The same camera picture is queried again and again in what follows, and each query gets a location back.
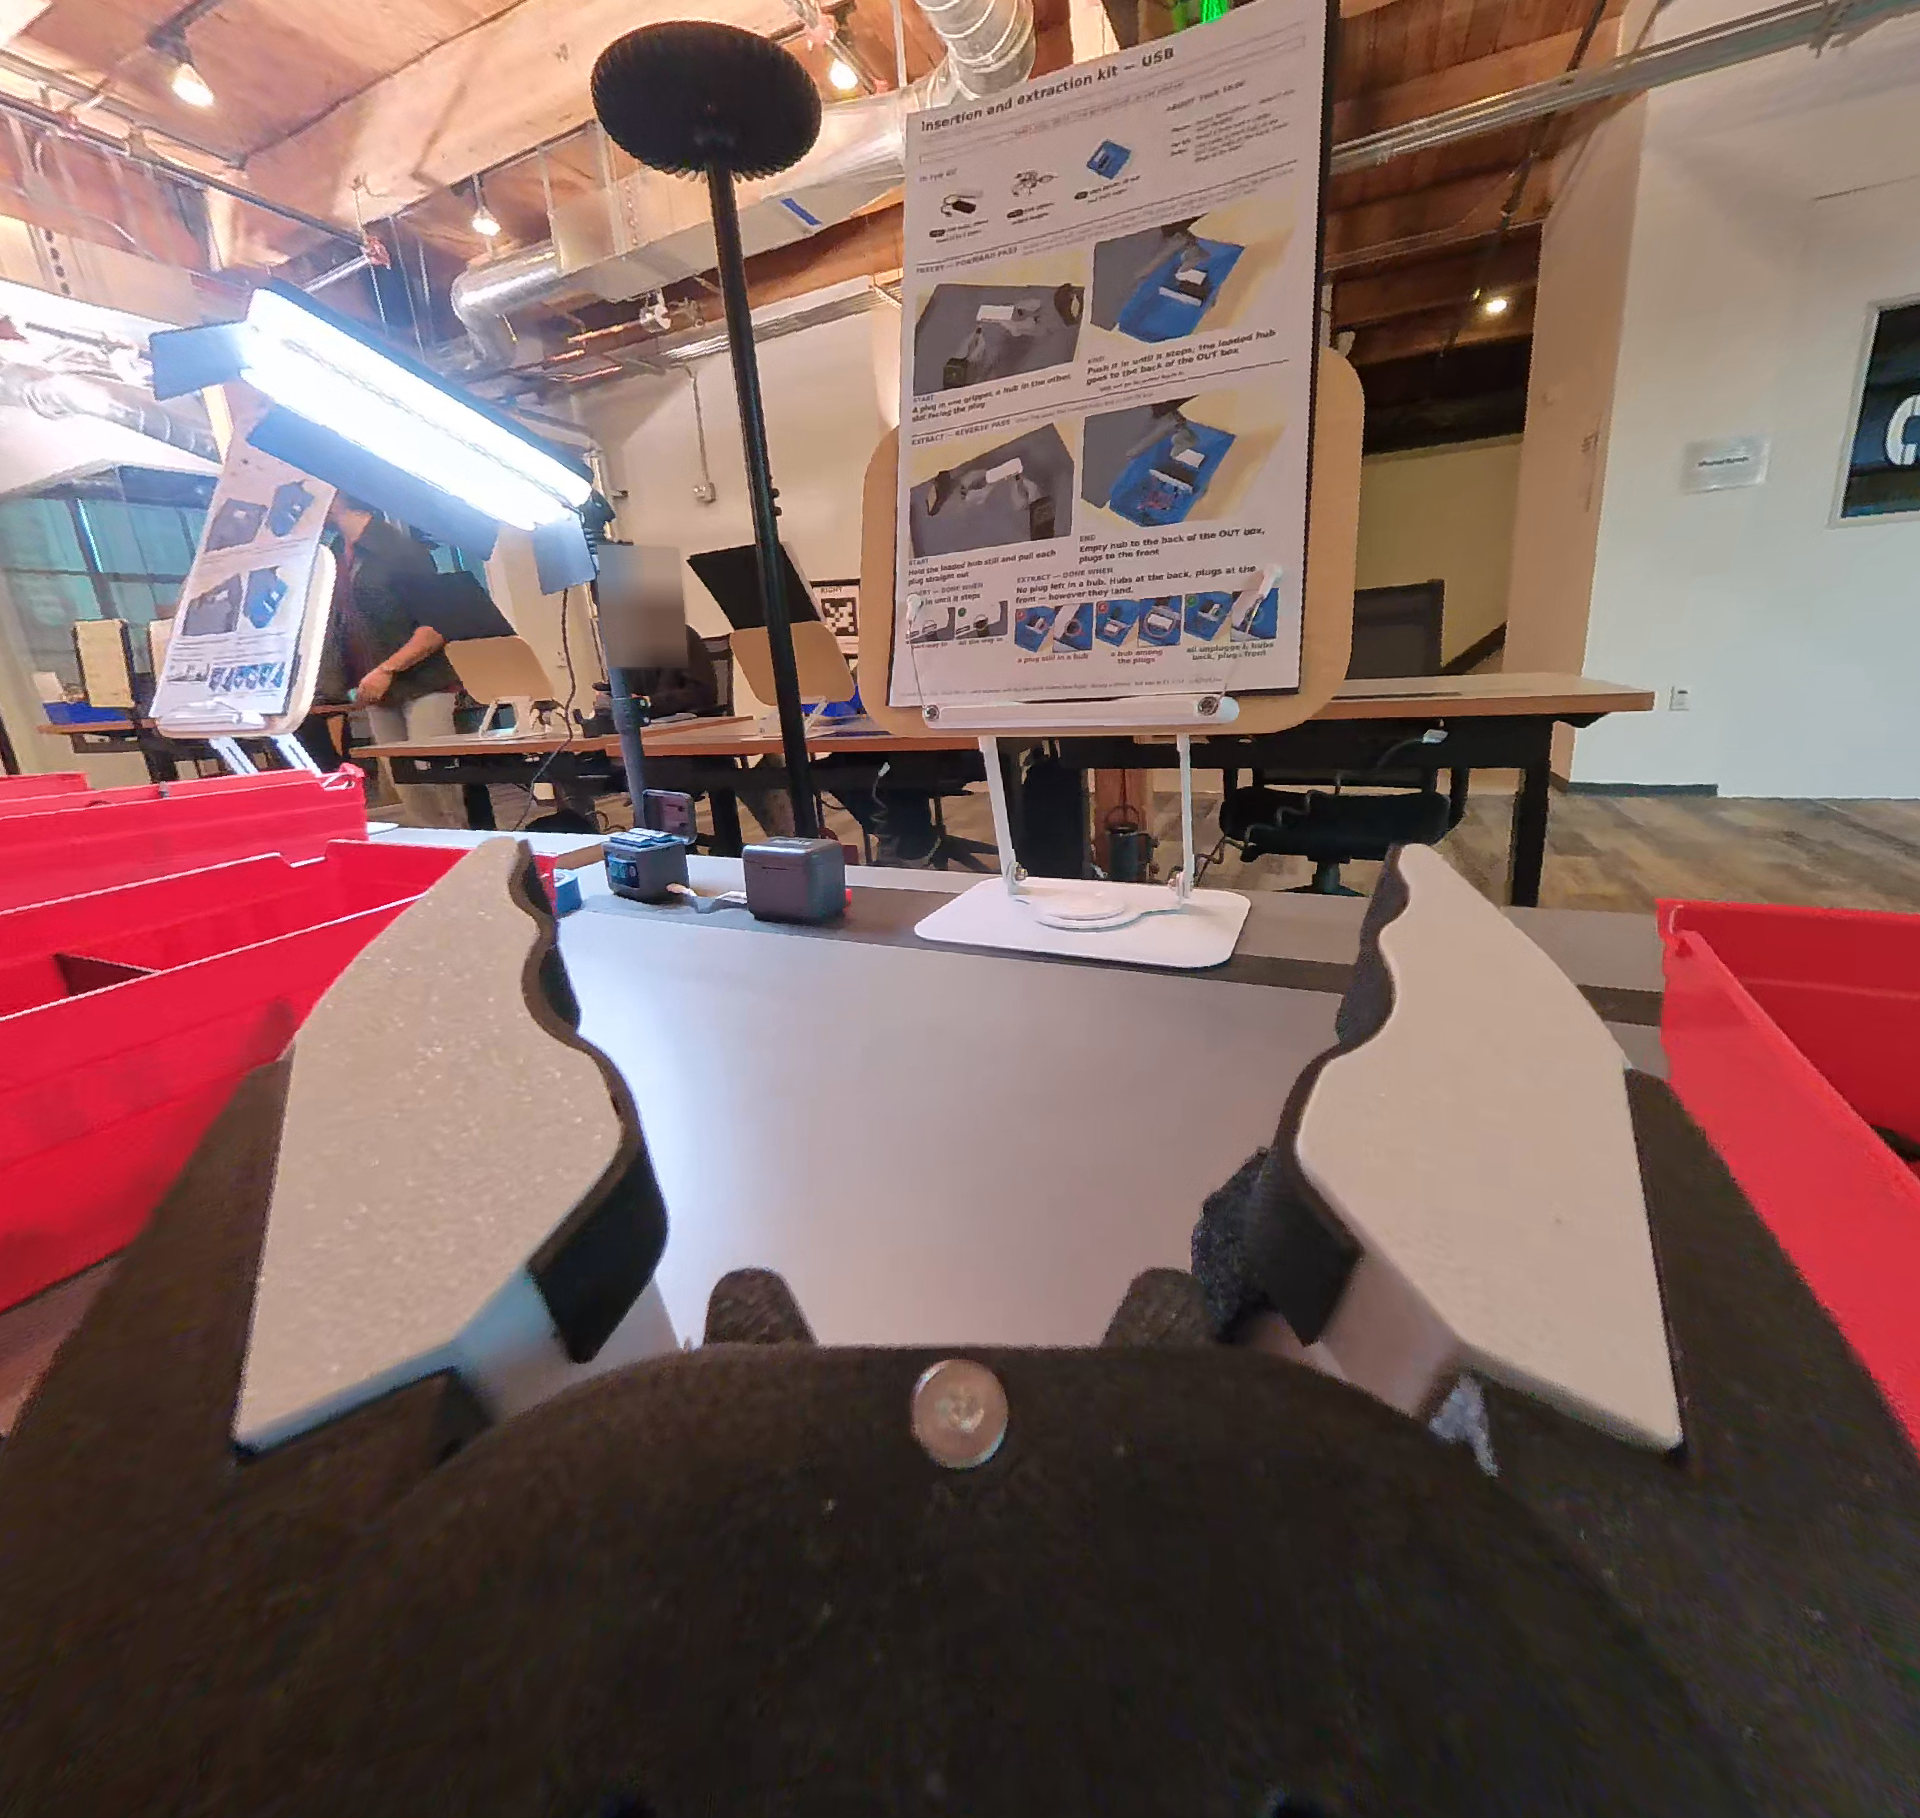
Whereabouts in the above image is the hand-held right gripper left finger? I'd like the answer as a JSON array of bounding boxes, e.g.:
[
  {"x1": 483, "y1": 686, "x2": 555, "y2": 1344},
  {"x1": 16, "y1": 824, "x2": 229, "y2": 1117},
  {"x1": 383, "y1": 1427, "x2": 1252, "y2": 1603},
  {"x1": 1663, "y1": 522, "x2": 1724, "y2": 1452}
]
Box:
[{"x1": 229, "y1": 838, "x2": 677, "y2": 1452}]

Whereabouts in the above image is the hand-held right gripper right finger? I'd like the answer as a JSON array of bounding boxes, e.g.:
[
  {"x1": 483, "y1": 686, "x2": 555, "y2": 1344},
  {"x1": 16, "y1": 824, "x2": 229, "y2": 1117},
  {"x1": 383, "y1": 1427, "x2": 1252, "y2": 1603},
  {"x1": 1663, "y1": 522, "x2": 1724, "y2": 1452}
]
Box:
[{"x1": 1194, "y1": 842, "x2": 1681, "y2": 1457}]

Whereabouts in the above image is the red plastic bin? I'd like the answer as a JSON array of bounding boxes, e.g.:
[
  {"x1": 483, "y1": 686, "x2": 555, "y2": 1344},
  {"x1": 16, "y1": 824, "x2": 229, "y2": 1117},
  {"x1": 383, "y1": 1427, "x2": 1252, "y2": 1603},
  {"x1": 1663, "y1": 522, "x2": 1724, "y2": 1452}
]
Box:
[
  {"x1": 1654, "y1": 898, "x2": 1920, "y2": 1457},
  {"x1": 0, "y1": 838, "x2": 520, "y2": 1317},
  {"x1": 0, "y1": 762, "x2": 370, "y2": 877}
]

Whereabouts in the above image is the dark blue cube charger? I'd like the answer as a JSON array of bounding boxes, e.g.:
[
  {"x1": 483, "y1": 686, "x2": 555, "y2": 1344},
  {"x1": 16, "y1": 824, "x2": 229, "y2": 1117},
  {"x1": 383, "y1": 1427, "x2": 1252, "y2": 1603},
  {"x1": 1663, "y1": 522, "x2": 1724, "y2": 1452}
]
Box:
[{"x1": 602, "y1": 831, "x2": 692, "y2": 907}]

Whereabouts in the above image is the black office chair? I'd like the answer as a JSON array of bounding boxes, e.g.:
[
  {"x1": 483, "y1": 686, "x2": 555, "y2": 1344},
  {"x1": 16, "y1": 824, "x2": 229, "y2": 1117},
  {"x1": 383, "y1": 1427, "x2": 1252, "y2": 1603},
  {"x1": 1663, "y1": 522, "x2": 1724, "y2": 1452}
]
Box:
[{"x1": 1217, "y1": 778, "x2": 1451, "y2": 898}]

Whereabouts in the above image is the black light stand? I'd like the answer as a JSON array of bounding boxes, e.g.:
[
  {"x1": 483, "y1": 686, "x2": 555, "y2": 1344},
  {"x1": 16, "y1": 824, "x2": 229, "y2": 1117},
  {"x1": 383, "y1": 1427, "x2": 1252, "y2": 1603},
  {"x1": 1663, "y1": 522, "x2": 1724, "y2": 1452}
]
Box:
[{"x1": 592, "y1": 502, "x2": 660, "y2": 862}]

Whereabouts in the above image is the grey cube charger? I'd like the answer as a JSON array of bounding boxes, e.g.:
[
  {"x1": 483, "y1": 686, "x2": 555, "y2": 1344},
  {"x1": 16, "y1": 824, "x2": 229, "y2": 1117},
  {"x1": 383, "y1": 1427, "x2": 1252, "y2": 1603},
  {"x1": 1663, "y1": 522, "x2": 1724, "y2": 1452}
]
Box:
[{"x1": 740, "y1": 838, "x2": 849, "y2": 931}]

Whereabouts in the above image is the long wooden desk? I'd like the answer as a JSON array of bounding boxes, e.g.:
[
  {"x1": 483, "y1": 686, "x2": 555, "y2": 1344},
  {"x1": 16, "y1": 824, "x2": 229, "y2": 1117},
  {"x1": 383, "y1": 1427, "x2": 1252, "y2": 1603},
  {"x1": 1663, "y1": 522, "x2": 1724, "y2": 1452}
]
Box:
[{"x1": 349, "y1": 671, "x2": 1654, "y2": 907}]

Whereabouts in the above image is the printed instruction sheet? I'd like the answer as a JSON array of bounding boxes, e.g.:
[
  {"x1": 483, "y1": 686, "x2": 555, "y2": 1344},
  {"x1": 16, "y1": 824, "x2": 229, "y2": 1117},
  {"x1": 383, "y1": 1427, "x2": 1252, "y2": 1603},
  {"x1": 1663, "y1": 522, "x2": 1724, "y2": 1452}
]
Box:
[
  {"x1": 885, "y1": 0, "x2": 1341, "y2": 713},
  {"x1": 149, "y1": 459, "x2": 341, "y2": 731}
]

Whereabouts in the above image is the black panel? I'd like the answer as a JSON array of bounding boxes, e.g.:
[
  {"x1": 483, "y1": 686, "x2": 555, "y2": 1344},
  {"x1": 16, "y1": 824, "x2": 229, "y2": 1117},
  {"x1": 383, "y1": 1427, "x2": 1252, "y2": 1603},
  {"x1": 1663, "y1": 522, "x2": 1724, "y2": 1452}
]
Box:
[{"x1": 687, "y1": 545, "x2": 825, "y2": 629}]

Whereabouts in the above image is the window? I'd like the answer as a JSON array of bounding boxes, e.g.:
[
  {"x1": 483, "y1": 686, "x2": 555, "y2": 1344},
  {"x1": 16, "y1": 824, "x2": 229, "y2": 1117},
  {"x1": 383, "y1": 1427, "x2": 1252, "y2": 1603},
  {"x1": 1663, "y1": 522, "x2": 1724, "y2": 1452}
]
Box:
[{"x1": 0, "y1": 491, "x2": 199, "y2": 677}]

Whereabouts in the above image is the studio light panel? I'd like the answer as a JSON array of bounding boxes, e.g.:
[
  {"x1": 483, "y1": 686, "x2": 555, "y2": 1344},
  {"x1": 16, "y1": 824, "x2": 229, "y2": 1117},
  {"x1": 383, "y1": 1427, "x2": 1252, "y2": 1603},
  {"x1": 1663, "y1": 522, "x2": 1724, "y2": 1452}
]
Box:
[{"x1": 147, "y1": 274, "x2": 616, "y2": 547}]

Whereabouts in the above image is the black pole with disc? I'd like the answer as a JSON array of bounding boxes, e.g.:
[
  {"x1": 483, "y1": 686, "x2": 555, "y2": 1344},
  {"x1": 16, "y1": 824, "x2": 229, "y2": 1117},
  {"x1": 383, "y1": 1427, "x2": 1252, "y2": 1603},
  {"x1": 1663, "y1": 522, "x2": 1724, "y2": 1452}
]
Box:
[{"x1": 592, "y1": 23, "x2": 828, "y2": 842}]

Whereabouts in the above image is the grey ceiling pipe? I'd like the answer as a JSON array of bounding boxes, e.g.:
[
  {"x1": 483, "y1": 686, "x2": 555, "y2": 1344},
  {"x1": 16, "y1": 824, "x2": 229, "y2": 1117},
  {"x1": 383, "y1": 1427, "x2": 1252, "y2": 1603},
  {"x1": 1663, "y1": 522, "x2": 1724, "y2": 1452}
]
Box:
[{"x1": 1327, "y1": 0, "x2": 1920, "y2": 178}]

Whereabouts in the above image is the dark wall poster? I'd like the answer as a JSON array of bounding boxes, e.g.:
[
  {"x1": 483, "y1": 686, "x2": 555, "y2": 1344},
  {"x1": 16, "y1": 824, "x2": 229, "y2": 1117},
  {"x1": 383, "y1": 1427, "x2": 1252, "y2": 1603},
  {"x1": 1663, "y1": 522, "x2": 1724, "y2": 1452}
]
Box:
[{"x1": 1838, "y1": 302, "x2": 1920, "y2": 528}]

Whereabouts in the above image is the large silver air duct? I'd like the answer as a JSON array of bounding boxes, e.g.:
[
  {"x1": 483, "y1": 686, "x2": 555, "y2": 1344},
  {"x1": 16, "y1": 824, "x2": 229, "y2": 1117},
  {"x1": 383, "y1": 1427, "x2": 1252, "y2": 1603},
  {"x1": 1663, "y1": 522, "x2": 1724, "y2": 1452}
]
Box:
[{"x1": 449, "y1": 85, "x2": 918, "y2": 332}]

